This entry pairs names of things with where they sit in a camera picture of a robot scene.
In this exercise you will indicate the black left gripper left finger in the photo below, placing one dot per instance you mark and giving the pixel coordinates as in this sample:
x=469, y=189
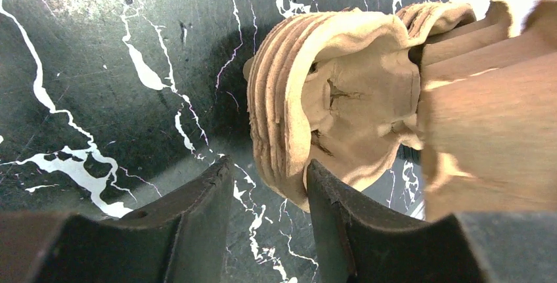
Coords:
x=180, y=237

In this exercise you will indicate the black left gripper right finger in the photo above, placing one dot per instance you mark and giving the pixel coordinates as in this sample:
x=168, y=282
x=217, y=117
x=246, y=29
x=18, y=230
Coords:
x=360, y=240

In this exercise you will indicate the stack of pulp cup carriers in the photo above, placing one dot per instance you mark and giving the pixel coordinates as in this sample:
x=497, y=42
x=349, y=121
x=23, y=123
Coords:
x=339, y=87

